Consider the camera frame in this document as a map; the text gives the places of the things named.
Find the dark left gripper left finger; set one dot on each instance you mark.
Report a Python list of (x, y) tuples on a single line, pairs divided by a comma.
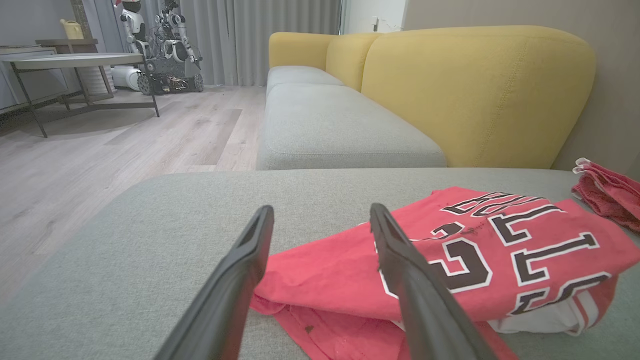
[(225, 300)]

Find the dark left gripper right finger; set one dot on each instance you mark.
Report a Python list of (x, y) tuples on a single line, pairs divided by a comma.
[(425, 310)]

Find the red number 23 jersey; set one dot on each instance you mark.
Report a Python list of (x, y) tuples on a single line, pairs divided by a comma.
[(340, 280)]

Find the red shorts with white stripe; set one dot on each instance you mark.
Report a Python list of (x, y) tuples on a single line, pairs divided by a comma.
[(610, 195)]

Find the grey sofa seat cushion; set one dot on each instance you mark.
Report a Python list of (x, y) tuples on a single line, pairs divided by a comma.
[(330, 130), (295, 77)]

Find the large yellow sofa backrest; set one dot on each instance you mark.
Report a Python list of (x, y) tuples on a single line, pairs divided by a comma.
[(475, 95)]

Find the white wheeled background robot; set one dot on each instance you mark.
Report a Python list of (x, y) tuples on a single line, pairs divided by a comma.
[(165, 55)]

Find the white ribbed pot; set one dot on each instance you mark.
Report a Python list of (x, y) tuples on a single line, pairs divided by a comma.
[(97, 80)]

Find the small yellow sofa backrest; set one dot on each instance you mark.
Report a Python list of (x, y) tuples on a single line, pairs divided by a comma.
[(297, 47), (350, 57)]

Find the grey curtain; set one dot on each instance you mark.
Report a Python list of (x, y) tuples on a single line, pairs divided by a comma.
[(275, 35)]

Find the black-legged coffee table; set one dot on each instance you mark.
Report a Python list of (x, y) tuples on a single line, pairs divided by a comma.
[(75, 61)]

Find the brown wooden side table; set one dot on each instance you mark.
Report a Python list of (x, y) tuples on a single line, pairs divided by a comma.
[(67, 46)]

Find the white and green TV cabinet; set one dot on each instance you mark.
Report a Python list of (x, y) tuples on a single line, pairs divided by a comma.
[(25, 75)]

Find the yellow watering can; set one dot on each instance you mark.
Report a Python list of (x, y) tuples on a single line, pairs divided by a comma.
[(73, 30)]

